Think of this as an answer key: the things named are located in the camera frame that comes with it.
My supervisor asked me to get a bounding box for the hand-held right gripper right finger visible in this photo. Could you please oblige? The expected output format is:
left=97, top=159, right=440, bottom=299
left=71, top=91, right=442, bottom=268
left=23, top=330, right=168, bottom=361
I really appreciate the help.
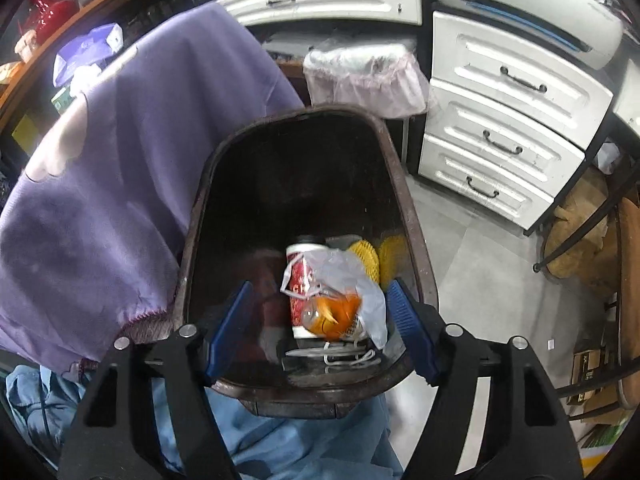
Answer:
left=385, top=279, right=586, bottom=480

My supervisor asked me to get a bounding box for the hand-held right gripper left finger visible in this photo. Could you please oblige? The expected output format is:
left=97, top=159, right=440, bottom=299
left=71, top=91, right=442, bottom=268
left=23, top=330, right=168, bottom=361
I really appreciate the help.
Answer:
left=57, top=280, right=256, bottom=480

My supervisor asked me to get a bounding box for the clear plastic bag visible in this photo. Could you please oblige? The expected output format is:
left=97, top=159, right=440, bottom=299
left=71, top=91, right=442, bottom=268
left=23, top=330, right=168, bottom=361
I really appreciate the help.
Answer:
left=280, top=249, right=388, bottom=350

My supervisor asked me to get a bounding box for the yellow foam fruit net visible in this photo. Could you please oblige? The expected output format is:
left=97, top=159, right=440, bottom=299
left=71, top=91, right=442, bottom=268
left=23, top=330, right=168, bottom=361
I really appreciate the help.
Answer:
left=348, top=236, right=401, bottom=291

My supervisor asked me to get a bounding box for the red paper cup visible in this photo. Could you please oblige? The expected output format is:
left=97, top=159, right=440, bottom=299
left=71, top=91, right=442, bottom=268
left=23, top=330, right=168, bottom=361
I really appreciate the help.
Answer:
left=286, top=242, right=368, bottom=341

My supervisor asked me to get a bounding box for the dark brown waste bin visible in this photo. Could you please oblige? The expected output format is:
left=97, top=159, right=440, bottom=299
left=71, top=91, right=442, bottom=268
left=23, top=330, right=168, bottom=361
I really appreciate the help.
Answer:
left=172, top=106, right=441, bottom=420

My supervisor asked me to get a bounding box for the white face mask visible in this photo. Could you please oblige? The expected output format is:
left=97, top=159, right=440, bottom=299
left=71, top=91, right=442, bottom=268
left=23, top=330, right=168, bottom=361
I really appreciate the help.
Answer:
left=285, top=342, right=378, bottom=367

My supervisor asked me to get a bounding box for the blue cloth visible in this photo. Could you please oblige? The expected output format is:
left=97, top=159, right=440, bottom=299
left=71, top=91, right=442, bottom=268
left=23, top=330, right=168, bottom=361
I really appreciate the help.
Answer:
left=5, top=365, right=406, bottom=480

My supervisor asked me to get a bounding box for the cardboard box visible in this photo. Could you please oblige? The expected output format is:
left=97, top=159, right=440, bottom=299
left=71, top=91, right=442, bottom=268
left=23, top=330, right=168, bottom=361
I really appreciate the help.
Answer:
left=567, top=345, right=616, bottom=406

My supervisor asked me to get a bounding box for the purple floral tablecloth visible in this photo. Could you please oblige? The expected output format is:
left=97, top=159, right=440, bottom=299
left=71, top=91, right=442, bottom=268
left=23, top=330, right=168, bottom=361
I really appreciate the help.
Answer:
left=0, top=2, right=306, bottom=376

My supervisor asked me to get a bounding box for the white drawer cabinet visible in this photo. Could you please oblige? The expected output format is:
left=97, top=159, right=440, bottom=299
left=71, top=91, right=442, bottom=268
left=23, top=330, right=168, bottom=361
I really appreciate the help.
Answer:
left=417, top=10, right=615, bottom=231

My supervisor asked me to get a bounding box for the dark metal chair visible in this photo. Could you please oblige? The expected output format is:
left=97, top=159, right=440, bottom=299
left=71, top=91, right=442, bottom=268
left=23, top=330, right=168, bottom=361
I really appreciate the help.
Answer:
left=532, top=160, right=640, bottom=421

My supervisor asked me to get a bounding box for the yellow box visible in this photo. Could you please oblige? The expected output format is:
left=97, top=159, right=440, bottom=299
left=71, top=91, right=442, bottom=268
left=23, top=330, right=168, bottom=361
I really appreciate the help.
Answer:
left=11, top=114, right=43, bottom=153

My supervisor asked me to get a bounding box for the purple tissue pack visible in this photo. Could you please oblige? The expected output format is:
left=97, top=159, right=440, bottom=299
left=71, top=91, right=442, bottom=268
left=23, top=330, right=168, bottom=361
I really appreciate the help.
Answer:
left=52, top=22, right=123, bottom=88

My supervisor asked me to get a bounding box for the white printer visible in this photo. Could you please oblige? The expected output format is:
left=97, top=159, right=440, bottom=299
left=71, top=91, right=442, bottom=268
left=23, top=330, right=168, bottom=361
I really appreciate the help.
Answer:
left=422, top=0, right=625, bottom=71

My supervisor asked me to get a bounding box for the red vase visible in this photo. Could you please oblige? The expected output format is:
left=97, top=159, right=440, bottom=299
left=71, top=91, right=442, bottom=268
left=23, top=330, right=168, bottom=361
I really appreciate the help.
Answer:
left=22, top=0, right=81, bottom=28

